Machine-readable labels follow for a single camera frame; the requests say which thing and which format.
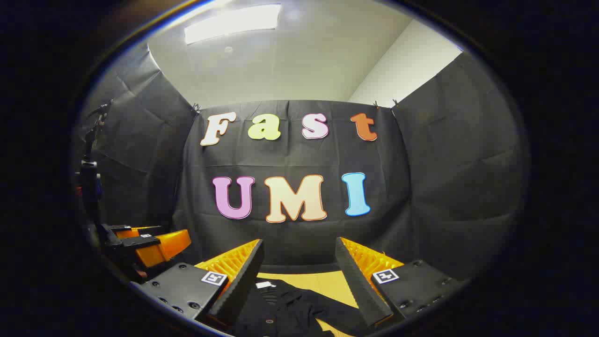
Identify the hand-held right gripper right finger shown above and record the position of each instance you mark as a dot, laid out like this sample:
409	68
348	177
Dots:
358	285

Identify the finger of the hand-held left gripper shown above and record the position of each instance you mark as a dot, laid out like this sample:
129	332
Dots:
140	241
122	228

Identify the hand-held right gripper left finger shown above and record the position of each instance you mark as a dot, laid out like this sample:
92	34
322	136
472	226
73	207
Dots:
243	285

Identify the black button-up shirt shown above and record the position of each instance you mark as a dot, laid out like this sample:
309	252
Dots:
290	309

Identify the dark stand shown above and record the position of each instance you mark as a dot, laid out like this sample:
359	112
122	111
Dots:
89	140

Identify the black backdrop cloth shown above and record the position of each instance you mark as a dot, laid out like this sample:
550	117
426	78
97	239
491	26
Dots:
421	187

